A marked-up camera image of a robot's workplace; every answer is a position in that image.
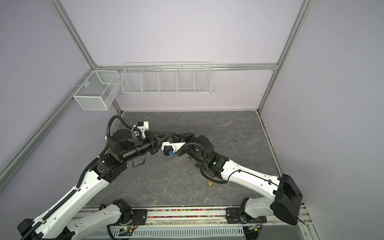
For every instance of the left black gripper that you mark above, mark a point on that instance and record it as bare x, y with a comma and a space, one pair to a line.
156, 142

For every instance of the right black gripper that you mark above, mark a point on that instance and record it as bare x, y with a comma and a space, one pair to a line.
194, 140

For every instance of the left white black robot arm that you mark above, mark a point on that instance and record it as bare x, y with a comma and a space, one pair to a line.
124, 143

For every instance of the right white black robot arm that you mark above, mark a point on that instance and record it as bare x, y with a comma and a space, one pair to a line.
281, 195

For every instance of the white mesh box basket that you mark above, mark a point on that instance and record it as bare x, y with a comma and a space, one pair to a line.
99, 90

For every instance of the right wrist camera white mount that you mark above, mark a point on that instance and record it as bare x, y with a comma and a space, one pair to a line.
171, 147

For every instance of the white wire shelf basket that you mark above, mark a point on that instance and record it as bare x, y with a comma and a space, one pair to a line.
167, 78

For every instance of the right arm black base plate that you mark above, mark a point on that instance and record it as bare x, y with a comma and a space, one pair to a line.
235, 216

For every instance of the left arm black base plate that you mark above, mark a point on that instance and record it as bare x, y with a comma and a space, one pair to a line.
135, 217

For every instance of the white vented cable duct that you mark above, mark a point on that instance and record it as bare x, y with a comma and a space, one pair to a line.
169, 233

